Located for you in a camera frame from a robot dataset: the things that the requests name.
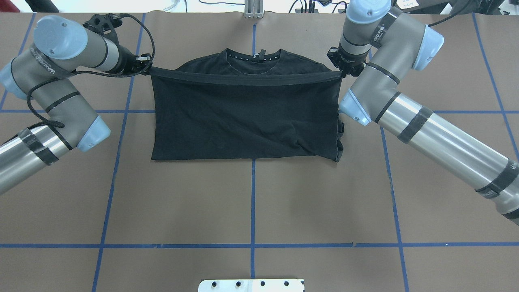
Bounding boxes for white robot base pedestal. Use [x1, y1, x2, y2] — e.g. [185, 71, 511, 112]
[198, 278, 305, 292]

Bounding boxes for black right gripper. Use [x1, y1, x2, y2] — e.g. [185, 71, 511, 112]
[327, 47, 365, 77]

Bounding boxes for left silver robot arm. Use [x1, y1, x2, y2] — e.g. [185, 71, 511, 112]
[0, 13, 154, 194]

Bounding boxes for aluminium frame post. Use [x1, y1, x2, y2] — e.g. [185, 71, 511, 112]
[244, 0, 264, 19]

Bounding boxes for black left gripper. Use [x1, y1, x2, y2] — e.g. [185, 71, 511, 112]
[83, 13, 152, 75]

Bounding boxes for black printed t-shirt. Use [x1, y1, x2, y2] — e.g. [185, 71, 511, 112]
[150, 49, 344, 162]

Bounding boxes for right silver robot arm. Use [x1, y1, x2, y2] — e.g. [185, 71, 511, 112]
[328, 0, 519, 224]

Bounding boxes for blue tape grid lines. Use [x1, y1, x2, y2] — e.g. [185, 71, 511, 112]
[0, 12, 519, 292]

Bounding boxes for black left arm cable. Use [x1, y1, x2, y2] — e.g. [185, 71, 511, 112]
[26, 13, 156, 126]

